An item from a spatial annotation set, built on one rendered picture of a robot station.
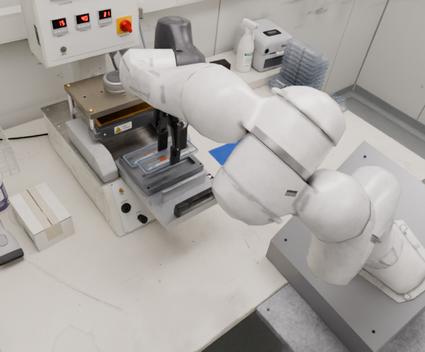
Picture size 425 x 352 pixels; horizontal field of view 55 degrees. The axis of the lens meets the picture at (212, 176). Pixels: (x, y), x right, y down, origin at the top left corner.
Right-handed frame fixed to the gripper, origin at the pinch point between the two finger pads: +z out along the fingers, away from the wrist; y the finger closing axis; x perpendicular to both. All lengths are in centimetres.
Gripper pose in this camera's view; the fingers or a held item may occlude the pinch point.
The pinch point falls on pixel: (168, 149)
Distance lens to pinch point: 116.9
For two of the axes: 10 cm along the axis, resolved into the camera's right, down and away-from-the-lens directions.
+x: 7.8, -3.9, 5.0
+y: 6.2, 6.1, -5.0
